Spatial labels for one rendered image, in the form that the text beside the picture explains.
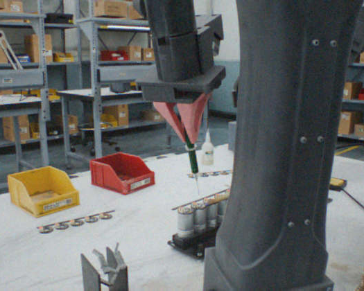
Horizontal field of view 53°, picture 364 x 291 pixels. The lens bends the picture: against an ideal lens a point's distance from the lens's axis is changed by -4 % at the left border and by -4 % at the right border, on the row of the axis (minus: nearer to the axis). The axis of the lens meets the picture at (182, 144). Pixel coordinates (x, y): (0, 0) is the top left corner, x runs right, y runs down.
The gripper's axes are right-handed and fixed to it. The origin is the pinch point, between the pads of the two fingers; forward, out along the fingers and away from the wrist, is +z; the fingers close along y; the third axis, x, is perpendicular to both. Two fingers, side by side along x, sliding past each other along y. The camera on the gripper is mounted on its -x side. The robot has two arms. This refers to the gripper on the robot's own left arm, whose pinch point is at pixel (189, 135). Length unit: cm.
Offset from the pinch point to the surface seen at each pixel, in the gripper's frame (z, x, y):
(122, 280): 6.7, 20.4, -0.5
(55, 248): 15.0, 13.8, 19.3
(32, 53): 73, -257, 333
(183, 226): 14.0, 3.8, 1.3
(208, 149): 28, -39, 17
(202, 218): 14.6, 0.6, -0.4
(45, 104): 72, -134, 191
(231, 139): 34, -55, 16
